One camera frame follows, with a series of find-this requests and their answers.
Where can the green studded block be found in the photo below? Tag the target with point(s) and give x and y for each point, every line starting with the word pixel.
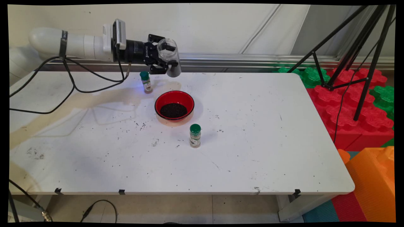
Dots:
pixel 383 97
pixel 285 70
pixel 312 77

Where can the large red studded block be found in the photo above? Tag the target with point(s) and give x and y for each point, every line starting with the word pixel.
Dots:
pixel 363 132

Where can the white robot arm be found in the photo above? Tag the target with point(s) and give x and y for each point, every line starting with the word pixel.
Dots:
pixel 79 44

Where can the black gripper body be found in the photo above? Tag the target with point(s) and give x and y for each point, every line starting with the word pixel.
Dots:
pixel 137 52

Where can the black seeds heap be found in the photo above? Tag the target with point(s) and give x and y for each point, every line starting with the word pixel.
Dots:
pixel 174 72
pixel 173 111

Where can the red bowl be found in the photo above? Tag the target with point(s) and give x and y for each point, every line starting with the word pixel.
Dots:
pixel 174 96

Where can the teal floor mat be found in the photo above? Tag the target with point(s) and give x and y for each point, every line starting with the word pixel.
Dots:
pixel 322 214

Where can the aluminium rail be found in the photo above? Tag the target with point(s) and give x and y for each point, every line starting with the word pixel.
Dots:
pixel 252 60

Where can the large orange block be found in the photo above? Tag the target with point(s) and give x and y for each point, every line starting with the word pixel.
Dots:
pixel 372 183

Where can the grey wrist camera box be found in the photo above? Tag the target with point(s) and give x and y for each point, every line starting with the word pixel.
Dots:
pixel 120 31

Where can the black tripod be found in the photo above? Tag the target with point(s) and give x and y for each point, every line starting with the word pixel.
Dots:
pixel 375 60

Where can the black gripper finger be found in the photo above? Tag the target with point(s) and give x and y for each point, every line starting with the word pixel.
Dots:
pixel 153 38
pixel 159 69

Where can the green-capped spice bottle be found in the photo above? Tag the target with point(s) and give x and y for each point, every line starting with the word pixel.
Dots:
pixel 195 137
pixel 146 83

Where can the clear plastic jar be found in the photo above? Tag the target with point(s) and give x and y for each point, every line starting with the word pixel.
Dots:
pixel 172 58

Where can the red floor mat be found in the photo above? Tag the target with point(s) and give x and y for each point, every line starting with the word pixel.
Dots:
pixel 347 208

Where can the white table leg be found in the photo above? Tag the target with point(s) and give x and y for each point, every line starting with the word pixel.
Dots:
pixel 28 208
pixel 300 208

